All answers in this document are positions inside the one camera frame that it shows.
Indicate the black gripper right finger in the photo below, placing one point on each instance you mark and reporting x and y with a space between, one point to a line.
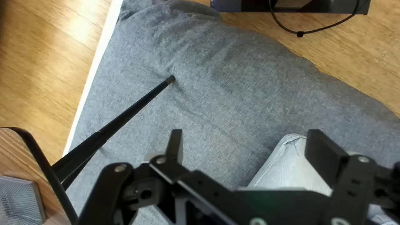
346 176

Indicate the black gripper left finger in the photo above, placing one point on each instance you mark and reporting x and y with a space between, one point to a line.
169 164

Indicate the light grey upper pillow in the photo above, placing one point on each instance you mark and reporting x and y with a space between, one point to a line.
289 169

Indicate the large grey floor pillow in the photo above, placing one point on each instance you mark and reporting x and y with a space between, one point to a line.
235 96

